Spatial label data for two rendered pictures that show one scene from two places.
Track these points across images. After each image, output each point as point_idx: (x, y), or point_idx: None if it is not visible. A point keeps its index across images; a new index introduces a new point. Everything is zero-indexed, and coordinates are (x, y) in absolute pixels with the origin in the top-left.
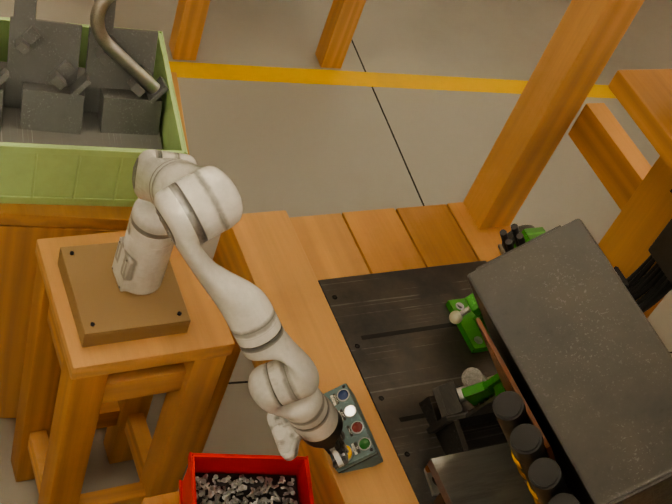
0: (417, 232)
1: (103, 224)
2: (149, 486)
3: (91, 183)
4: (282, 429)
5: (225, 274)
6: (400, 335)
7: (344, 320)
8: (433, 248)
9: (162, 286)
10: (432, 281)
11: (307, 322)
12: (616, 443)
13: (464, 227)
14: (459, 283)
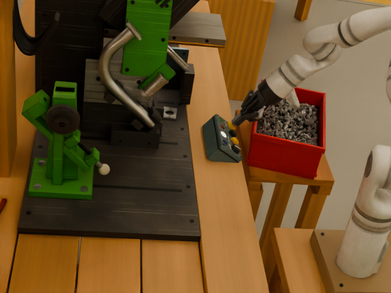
0: (66, 274)
1: None
2: None
3: None
4: (294, 94)
5: (389, 7)
6: (148, 186)
7: (191, 204)
8: (59, 256)
9: (335, 254)
10: (90, 218)
11: (223, 207)
12: None
13: (4, 272)
14: (64, 213)
